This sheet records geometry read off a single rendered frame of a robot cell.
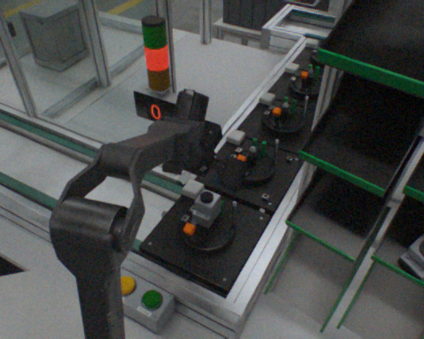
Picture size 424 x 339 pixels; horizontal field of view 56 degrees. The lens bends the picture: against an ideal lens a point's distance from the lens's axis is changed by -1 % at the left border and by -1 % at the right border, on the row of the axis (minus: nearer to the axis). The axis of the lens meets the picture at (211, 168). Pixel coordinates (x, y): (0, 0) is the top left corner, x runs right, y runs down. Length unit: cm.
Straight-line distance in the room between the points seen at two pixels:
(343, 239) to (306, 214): 8
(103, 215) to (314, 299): 55
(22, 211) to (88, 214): 75
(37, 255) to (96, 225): 77
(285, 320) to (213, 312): 20
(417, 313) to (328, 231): 24
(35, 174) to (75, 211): 90
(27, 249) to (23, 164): 30
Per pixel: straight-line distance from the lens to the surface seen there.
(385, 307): 86
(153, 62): 89
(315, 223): 73
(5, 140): 149
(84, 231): 41
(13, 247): 122
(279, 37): 197
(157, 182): 114
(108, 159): 46
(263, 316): 100
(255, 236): 98
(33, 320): 107
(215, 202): 89
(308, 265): 85
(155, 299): 89
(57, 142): 135
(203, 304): 89
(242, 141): 123
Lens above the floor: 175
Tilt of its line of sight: 43 degrees down
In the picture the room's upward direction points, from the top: straight up
